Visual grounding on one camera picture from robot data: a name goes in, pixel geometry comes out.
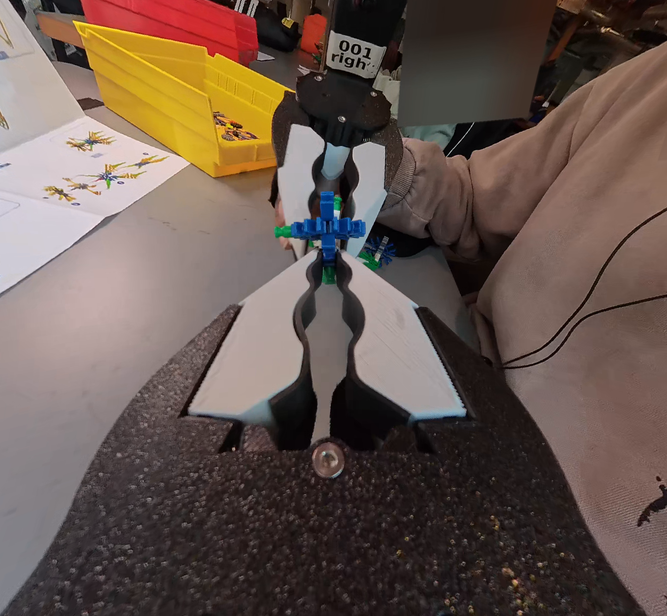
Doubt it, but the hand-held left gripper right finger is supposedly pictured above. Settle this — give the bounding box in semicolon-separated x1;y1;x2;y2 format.
334;253;469;424

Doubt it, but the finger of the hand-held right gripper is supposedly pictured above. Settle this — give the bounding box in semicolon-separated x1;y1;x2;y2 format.
336;137;393;254
279;123;334;259

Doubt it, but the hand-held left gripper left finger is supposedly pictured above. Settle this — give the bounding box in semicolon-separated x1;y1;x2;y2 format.
186;251;326;427

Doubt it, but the blue snowflake toy connector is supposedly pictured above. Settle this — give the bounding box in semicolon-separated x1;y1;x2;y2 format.
292;192;368;264

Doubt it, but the yellow plastic bin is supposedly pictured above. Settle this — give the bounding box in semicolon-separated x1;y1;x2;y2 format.
73;20;298;179

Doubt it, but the person's right forearm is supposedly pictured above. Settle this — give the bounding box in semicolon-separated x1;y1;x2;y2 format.
381;41;667;262

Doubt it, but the grey desk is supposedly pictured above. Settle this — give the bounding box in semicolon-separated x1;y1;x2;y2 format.
0;58;491;596

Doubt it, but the orange object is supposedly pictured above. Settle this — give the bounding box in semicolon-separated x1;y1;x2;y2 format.
300;11;329;54

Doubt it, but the printed instruction sheet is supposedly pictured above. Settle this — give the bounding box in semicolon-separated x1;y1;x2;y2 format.
0;0;190;295

